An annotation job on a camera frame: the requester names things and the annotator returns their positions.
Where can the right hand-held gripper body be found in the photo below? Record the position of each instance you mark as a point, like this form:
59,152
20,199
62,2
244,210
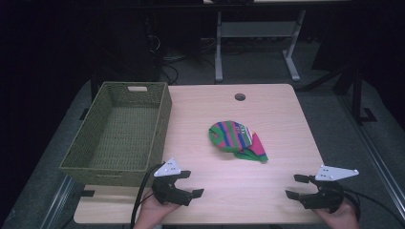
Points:
328,194

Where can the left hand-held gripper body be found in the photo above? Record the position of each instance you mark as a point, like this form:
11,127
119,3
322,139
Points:
166,187

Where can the colourful striped sock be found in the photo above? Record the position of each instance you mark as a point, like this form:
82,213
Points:
230,136

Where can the green woven basket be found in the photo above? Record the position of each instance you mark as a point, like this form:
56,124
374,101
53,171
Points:
127,136

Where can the person's right hand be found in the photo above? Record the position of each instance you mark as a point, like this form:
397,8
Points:
340,218

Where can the person's left hand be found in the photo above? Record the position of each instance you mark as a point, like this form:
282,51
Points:
153,212

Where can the black metal stand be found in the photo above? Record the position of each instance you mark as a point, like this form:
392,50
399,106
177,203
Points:
356,92

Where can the black computer tower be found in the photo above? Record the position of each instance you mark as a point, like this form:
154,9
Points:
127,47

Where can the grey metal desk frame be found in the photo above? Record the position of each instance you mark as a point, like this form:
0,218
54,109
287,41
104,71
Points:
258,30

